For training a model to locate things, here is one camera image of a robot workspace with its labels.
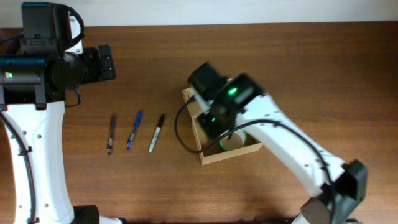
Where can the cardboard box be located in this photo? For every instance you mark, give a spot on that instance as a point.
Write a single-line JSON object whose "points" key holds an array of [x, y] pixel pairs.
{"points": [[216, 153]]}

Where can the blue ballpoint pen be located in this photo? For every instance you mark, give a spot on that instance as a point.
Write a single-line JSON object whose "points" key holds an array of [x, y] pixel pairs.
{"points": [[134, 130]]}

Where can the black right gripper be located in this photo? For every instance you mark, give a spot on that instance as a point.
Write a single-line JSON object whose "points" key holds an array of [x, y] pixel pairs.
{"points": [[212, 125]]}

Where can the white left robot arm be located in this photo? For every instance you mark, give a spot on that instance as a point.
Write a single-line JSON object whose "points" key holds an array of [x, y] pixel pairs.
{"points": [[42, 64]]}

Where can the black ballpoint pen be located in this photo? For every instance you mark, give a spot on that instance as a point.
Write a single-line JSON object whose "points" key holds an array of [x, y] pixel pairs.
{"points": [[111, 135]]}

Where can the black sharpie marker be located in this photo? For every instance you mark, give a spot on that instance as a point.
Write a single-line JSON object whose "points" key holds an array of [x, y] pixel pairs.
{"points": [[156, 134]]}

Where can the green tape roll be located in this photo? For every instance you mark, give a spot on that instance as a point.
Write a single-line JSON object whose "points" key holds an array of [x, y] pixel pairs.
{"points": [[233, 141]]}

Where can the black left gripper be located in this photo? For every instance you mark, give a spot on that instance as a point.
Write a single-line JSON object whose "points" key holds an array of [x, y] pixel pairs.
{"points": [[106, 62]]}

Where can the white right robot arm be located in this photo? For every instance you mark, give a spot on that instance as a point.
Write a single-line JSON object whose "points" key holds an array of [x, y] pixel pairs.
{"points": [[336, 187]]}

